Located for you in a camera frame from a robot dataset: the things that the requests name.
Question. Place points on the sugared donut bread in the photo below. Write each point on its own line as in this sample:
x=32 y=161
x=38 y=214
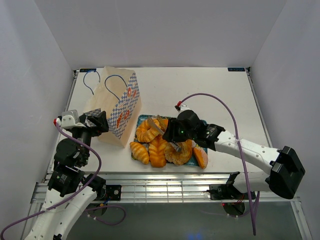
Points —
x=179 y=158

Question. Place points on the braided leaf bread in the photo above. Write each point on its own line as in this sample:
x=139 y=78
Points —
x=156 y=151

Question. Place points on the croissant bread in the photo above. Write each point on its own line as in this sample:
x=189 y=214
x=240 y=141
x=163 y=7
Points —
x=139 y=152

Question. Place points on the blue checkered paper bag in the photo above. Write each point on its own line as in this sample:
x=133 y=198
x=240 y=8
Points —
x=117 y=94

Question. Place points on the metal tongs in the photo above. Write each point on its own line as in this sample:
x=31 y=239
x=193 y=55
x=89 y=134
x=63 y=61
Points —
x=161 y=129

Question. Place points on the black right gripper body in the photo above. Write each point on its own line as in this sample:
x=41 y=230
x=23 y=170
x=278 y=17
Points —
x=176 y=132

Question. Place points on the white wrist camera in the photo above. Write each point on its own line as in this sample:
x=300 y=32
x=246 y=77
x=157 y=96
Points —
x=181 y=107
x=68 y=120

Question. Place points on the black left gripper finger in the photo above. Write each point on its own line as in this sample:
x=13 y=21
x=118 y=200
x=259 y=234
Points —
x=100 y=122
x=87 y=121

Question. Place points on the blue table corner label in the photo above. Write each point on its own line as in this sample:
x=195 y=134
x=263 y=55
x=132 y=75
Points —
x=236 y=69
x=86 y=70

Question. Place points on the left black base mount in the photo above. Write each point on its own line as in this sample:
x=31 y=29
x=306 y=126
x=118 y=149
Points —
x=113 y=192

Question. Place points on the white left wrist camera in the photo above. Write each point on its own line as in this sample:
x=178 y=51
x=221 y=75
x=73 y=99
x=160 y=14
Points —
x=68 y=120

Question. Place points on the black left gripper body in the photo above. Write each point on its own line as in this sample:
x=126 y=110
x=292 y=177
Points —
x=84 y=134

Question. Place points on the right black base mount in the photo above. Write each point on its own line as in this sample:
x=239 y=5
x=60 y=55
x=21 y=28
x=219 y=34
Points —
x=218 y=192

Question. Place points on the blue table corner label right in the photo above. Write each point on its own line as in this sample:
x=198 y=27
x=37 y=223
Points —
x=236 y=69

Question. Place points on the teal floral tray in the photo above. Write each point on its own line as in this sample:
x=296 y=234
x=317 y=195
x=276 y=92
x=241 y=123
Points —
x=192 y=161

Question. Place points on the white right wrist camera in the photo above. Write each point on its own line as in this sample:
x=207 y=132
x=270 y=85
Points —
x=181 y=107

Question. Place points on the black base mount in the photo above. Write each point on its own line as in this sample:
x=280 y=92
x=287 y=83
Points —
x=218 y=192
x=113 y=192

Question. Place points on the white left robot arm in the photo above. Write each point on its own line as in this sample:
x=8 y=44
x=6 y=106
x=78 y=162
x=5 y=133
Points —
x=69 y=190

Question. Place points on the pink sugared half bun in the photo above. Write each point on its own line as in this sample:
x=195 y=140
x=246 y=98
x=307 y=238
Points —
x=201 y=157

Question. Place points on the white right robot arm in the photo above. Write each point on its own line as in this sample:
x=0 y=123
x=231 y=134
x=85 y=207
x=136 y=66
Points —
x=281 y=170

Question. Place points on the twisted ring bread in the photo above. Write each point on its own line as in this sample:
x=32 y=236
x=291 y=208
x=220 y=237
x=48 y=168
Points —
x=145 y=133

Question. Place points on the blue table corner label left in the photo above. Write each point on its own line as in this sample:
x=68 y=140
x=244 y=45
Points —
x=86 y=70

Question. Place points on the aluminium rail frame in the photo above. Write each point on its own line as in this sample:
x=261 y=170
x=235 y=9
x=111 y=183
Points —
x=164 y=188

